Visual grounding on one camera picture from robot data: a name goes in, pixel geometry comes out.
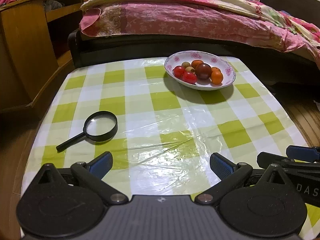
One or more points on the dark headboard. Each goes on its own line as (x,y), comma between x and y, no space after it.
(292,2)

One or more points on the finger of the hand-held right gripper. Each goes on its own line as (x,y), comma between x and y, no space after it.
(270,158)
(301,152)

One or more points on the white floral plate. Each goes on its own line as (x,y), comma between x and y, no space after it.
(225,65)

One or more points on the small red cherry tomato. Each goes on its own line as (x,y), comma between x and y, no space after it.
(178,71)

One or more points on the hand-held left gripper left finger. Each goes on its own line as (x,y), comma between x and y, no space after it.
(101,164)

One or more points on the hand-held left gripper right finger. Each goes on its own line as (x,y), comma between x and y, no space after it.
(221,166)

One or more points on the large dark purple tomato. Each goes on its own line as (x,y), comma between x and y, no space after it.
(203,71)

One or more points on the black bed frame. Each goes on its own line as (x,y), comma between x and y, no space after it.
(125,47)

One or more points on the brown longan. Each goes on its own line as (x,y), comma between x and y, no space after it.
(190,69)
(185,65)

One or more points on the wooden cabinet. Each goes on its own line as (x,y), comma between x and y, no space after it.
(22,42)

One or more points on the grey cloth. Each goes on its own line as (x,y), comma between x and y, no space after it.
(52,5)

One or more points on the large red cherry tomato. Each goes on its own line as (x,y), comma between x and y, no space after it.
(189,77)

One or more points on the green checkered tablecloth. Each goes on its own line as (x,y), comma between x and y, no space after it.
(160,130)

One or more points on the small orange kumquat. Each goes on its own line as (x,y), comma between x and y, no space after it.
(197,63)
(216,77)
(215,68)

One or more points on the black magnifying glass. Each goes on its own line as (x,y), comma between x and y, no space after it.
(72,141)

